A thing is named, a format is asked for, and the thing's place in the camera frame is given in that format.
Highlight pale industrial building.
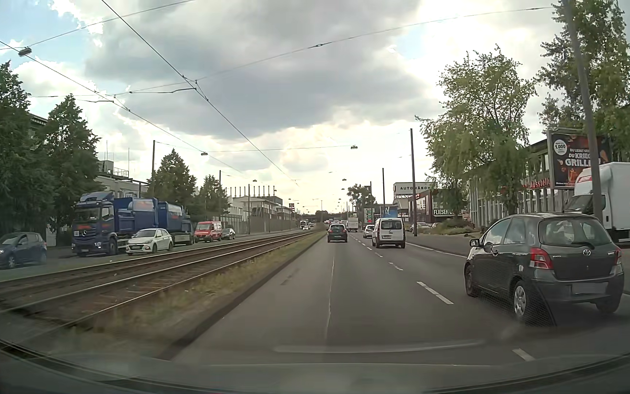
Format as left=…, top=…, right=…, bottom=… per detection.
left=225, top=185, right=297, bottom=235

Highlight white van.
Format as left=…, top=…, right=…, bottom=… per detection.
left=372, top=218, right=407, bottom=249

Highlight building with white sign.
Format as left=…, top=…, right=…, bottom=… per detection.
left=392, top=182, right=455, bottom=224

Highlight red van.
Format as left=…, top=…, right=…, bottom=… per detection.
left=194, top=221, right=223, bottom=243

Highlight grass verge strip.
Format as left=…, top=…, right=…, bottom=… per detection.
left=82, top=232, right=327, bottom=356

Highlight white small car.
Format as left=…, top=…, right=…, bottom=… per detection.
left=125, top=228, right=174, bottom=256

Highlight car's own bonnet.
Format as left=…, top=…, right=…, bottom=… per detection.
left=0, top=330, right=630, bottom=394

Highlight large green tree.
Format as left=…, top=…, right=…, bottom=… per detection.
left=417, top=46, right=538, bottom=219

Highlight grey building behind trees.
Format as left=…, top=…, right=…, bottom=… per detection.
left=0, top=89, right=149, bottom=247

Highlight blue lorry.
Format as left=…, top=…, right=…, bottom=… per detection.
left=71, top=191, right=194, bottom=257

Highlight commercial building with red signs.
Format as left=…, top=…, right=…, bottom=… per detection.
left=468, top=96, right=630, bottom=229

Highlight tram track with gravel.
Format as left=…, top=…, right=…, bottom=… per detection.
left=0, top=230, right=318, bottom=335

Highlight dark grey hatchback car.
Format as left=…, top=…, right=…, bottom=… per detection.
left=464, top=212, right=625, bottom=324

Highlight tall grey pole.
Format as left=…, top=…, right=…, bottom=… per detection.
left=562, top=0, right=604, bottom=221

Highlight row of trees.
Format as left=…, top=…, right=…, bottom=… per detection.
left=0, top=61, right=230, bottom=254

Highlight dark blue car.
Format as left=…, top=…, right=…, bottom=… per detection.
left=0, top=231, right=48, bottom=269

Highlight white box lorry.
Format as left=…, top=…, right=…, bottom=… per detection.
left=564, top=162, right=630, bottom=243

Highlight tall green tree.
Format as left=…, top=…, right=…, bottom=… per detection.
left=534, top=0, right=630, bottom=159

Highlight overhead wires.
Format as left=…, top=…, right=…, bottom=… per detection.
left=0, top=0, right=556, bottom=189

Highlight billboard on post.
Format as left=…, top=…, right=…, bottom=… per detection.
left=546, top=128, right=614, bottom=214

